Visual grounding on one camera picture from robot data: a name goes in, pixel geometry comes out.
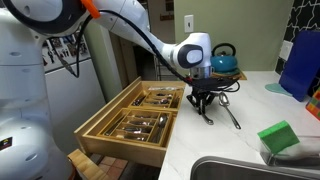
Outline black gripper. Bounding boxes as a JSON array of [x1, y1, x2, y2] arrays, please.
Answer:
[[186, 77, 234, 115]]

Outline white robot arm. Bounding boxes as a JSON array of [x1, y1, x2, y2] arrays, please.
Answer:
[[0, 0, 234, 180]]

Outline wooden kitchen drawer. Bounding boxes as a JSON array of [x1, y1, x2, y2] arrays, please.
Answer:
[[74, 78, 185, 167]]

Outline steel ladle on counter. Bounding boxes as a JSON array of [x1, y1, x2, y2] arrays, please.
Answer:
[[219, 92, 241, 129]]

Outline teal kettle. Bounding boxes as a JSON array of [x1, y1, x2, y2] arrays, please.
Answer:
[[210, 43, 238, 73]]

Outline wooden trivet under kettle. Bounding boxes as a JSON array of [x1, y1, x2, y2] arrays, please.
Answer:
[[212, 70, 247, 80]]

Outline long steel serving spoon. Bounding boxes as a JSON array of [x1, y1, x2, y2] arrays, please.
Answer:
[[152, 114, 168, 143]]

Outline small wooden cutlery tray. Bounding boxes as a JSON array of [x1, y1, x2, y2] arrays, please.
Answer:
[[129, 81, 185, 112]]

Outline large wooden cutlery tray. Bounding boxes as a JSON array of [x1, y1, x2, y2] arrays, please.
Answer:
[[97, 108, 173, 146]]

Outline stainless steel sink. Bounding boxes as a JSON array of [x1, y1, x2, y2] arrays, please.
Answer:
[[190, 156, 320, 180]]

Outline teal silicone mat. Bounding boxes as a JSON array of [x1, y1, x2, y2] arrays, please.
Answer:
[[265, 83, 292, 97]]

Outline green sponge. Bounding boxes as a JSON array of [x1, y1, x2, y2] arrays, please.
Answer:
[[257, 120, 300, 154]]

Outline colourful mosaic tile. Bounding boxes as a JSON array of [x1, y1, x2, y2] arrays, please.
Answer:
[[306, 87, 320, 121]]

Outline clear sponge holder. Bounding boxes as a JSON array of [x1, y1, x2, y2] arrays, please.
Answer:
[[260, 136, 320, 170]]

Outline white refrigerator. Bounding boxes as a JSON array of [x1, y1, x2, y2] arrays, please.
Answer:
[[42, 32, 105, 154]]

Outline wooden stand block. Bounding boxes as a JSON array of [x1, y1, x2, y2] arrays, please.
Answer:
[[68, 149, 111, 180]]

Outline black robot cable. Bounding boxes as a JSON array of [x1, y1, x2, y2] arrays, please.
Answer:
[[49, 9, 241, 94]]

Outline white light switch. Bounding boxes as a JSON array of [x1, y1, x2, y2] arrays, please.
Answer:
[[184, 15, 194, 33]]

